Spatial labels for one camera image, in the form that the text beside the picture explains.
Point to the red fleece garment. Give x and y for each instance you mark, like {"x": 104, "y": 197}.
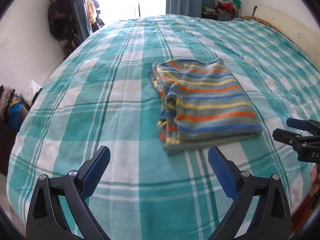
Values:
{"x": 302, "y": 213}

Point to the dark clothes hanging on wall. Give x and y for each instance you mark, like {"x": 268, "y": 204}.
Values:
{"x": 68, "y": 23}

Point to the striped knit sweater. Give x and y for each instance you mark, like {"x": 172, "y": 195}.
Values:
{"x": 202, "y": 105}

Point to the clothes heap near headboard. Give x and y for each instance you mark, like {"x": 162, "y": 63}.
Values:
{"x": 223, "y": 10}

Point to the clothes pile beside bed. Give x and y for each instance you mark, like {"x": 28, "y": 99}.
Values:
{"x": 14, "y": 109}

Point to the cream headboard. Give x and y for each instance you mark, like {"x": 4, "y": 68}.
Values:
{"x": 301, "y": 35}

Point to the person's right hand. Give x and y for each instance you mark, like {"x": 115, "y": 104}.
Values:
{"x": 314, "y": 184}

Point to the teal plaid bed cover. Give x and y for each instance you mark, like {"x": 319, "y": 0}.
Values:
{"x": 102, "y": 95}

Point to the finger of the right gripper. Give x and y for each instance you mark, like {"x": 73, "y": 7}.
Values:
{"x": 288, "y": 138}
{"x": 310, "y": 125}

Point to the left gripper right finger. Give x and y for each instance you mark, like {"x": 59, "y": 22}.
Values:
{"x": 259, "y": 210}

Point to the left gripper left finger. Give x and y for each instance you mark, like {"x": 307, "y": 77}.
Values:
{"x": 58, "y": 208}

